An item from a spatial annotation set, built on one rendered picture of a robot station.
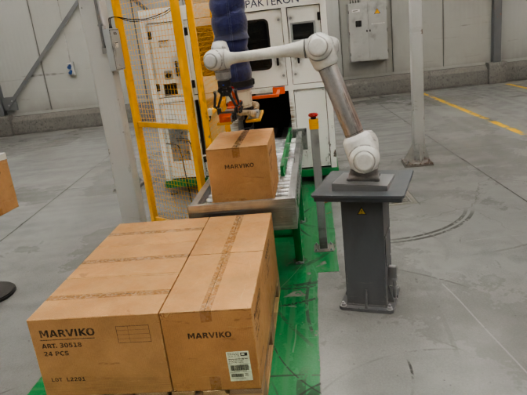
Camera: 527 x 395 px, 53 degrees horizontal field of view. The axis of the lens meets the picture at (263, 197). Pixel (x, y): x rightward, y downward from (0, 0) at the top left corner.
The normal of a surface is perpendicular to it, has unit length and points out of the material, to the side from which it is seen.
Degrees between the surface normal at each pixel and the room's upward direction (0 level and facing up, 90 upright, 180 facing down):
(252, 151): 90
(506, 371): 0
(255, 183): 90
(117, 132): 90
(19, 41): 90
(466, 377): 0
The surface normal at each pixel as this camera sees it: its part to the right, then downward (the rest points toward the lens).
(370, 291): -0.35, 0.32
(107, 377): -0.08, 0.31
